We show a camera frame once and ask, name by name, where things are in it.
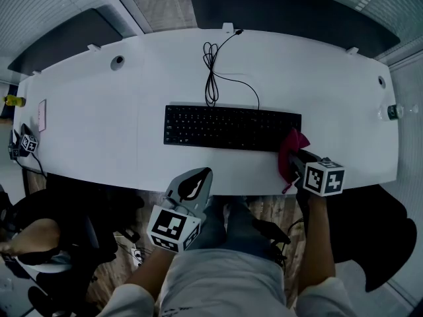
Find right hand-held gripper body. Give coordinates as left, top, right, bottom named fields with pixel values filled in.
left=294, top=157, right=346, bottom=211

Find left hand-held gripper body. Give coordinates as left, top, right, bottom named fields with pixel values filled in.
left=146, top=195, right=208, bottom=254

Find pink cloth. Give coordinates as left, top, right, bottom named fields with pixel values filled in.
left=278, top=127, right=312, bottom=195

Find black keyboard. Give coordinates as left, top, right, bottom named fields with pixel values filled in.
left=163, top=104, right=303, bottom=153

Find person's right forearm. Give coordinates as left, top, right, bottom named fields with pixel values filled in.
left=297, top=195, right=336, bottom=294

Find person's left forearm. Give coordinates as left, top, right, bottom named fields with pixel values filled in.
left=125, top=248, right=176, bottom=294

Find white power strip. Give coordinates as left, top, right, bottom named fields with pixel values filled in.
left=130, top=247, right=145, bottom=267

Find person's legs in jeans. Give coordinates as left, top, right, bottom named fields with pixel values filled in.
left=198, top=195, right=282, bottom=261

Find person's light grey shirt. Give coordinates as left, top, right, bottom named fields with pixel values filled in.
left=98, top=248, right=358, bottom=317

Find grey and black office chair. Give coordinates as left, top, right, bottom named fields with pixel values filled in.
left=9, top=176, right=147, bottom=317

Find clear bottle with green label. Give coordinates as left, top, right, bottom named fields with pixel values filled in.
left=377, top=103, right=421, bottom=122

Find long dark desk divider panel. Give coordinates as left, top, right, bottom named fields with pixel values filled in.
left=188, top=0, right=401, bottom=59

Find pink smartphone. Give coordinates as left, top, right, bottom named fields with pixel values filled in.
left=37, top=98, right=48, bottom=133

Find yellow drink bottle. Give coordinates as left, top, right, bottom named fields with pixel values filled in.
left=3, top=94, right=27, bottom=108

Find short dark desk divider panel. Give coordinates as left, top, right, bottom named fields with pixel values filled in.
left=7, top=7, right=124, bottom=76

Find black keyboard cable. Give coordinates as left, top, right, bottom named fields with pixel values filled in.
left=202, top=28, right=260, bottom=110

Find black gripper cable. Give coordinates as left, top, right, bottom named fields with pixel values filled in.
left=14, top=155, right=48, bottom=180

